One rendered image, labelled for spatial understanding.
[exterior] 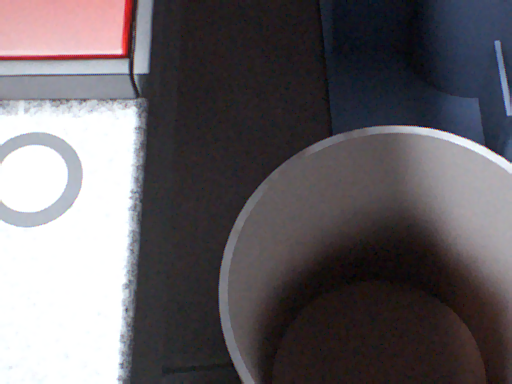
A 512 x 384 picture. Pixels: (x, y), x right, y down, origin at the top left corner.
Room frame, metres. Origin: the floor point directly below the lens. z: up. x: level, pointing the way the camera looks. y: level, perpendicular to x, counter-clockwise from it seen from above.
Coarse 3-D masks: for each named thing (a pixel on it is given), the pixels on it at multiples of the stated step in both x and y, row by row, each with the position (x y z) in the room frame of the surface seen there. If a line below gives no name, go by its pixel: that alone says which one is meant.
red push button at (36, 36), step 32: (0, 0) 0.20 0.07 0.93; (32, 0) 0.19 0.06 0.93; (64, 0) 0.19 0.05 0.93; (96, 0) 0.19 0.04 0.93; (128, 0) 0.19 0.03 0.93; (0, 32) 0.18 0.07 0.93; (32, 32) 0.18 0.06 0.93; (64, 32) 0.18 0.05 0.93; (96, 32) 0.18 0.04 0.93; (128, 32) 0.18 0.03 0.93
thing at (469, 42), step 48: (336, 0) 0.68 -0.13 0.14; (384, 0) 0.67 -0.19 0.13; (432, 0) 0.62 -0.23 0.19; (480, 0) 0.59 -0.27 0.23; (336, 48) 0.68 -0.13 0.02; (384, 48) 0.67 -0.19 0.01; (432, 48) 0.61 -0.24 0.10; (480, 48) 0.58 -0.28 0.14; (336, 96) 0.61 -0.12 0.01; (384, 96) 0.60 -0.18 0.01; (432, 96) 0.59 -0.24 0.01; (480, 96) 0.57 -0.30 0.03; (480, 144) 0.52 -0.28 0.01
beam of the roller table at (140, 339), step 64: (0, 128) 0.16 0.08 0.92; (64, 128) 0.15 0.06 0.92; (128, 128) 0.15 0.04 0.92; (128, 192) 0.13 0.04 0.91; (0, 256) 0.12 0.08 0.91; (64, 256) 0.11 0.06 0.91; (128, 256) 0.11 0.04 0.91; (0, 320) 0.10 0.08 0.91; (64, 320) 0.09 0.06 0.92; (128, 320) 0.09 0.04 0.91
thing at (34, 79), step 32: (160, 0) 0.19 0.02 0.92; (160, 32) 0.18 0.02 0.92; (0, 64) 0.17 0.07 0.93; (32, 64) 0.17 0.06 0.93; (64, 64) 0.17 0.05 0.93; (96, 64) 0.17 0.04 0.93; (128, 64) 0.16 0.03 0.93; (0, 96) 0.17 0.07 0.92; (32, 96) 0.17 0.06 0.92; (64, 96) 0.16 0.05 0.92; (96, 96) 0.16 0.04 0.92; (128, 96) 0.16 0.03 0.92
